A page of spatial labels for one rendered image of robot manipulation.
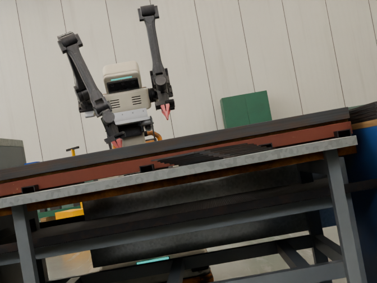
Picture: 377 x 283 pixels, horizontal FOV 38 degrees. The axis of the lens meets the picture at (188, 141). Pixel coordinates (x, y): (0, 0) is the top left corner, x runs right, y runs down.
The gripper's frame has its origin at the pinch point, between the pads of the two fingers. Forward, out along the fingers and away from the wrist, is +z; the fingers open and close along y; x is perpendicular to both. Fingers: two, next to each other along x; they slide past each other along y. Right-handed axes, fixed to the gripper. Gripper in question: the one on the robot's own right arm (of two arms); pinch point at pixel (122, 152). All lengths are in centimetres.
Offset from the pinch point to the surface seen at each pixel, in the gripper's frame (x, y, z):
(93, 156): -62, -2, 2
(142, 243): 17, -12, 46
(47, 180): -62, -22, 3
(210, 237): 17, 22, 58
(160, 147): -62, 22, 10
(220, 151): -88, 42, 21
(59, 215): 489, -181, 2
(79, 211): 462, -146, 10
